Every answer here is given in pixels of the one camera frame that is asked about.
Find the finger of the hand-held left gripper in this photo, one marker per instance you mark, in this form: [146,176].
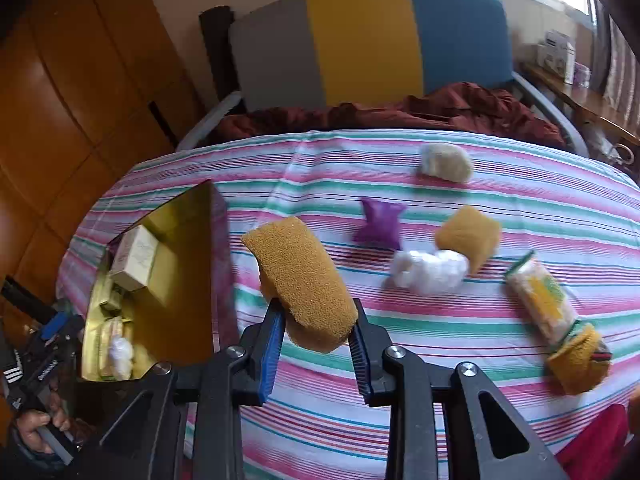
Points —
[57,326]
[27,300]

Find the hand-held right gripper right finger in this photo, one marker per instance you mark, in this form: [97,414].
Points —
[361,365]

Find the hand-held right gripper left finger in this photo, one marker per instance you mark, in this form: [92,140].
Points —
[267,360]

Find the pale yellow packet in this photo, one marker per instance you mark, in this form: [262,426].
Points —
[107,340]

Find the small green packet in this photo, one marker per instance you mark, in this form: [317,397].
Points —
[116,300]

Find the small white wad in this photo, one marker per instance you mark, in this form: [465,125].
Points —
[122,357]

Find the long yellow sponge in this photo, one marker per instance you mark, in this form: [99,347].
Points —
[300,280]

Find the cream carton box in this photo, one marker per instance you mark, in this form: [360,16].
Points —
[135,260]

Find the white plastic wad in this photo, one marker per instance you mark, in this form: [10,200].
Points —
[430,270]

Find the gold tin box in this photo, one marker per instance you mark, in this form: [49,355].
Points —
[180,270]

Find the purple packet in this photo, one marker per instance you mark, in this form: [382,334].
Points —
[380,222]

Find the square yellow sponge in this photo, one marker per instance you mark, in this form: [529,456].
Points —
[470,235]

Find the yellow green packet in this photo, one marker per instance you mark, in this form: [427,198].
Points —
[542,300]

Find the yellow knitted pouch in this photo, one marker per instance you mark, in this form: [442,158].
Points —
[577,365]

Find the cream white wad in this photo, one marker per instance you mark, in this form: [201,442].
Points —
[445,162]

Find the person's left hand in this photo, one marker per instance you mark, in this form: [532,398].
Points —
[32,425]

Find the wooden wardrobe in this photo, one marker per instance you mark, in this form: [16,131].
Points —
[75,110]

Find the striped bed sheet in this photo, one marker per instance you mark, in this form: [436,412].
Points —
[500,185]

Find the person's red clothing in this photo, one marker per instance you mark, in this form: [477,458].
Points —
[600,445]

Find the dark red blanket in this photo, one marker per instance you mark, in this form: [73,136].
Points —
[475,110]

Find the grey yellow blue sofa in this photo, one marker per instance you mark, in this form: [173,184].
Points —
[365,45]

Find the wooden desk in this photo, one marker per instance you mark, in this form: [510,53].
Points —
[590,105]

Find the white carton box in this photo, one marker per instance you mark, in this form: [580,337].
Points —
[555,55]

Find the small purple container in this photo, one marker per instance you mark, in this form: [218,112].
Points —
[582,74]

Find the pink floral curtain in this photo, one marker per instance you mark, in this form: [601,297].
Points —
[622,70]

